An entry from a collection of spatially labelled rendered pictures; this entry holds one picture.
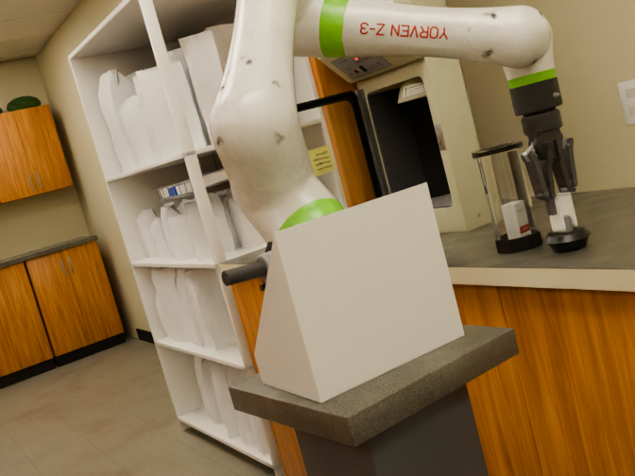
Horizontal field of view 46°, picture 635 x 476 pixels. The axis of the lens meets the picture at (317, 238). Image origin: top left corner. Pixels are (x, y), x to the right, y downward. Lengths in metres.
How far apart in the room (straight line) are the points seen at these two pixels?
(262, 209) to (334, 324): 0.24
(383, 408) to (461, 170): 1.15
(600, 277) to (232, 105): 0.71
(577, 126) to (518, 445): 0.96
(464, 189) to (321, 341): 1.10
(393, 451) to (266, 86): 0.54
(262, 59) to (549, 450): 1.03
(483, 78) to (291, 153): 1.47
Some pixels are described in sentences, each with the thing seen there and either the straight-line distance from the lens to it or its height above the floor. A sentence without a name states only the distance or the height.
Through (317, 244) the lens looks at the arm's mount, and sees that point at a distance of 1.01.
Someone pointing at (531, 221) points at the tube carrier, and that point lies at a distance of 1.67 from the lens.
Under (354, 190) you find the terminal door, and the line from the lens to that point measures 2.22.
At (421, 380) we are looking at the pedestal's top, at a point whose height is 0.94.
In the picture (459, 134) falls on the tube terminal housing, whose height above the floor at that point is 1.19.
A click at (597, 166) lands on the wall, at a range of 2.28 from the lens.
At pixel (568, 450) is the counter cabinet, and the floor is 0.54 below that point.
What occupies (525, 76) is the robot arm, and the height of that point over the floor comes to 1.29.
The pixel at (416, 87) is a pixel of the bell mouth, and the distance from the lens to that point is 2.12.
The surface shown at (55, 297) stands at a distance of 6.68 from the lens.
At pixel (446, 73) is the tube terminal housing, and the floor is 1.36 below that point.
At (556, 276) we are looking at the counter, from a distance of 1.46.
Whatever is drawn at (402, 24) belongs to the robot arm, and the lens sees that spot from 1.41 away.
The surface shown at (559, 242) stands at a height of 0.97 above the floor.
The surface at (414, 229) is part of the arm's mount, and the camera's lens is 1.10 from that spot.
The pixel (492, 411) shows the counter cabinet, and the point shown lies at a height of 0.59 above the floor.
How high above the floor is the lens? 1.28
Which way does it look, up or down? 7 degrees down
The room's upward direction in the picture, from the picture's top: 15 degrees counter-clockwise
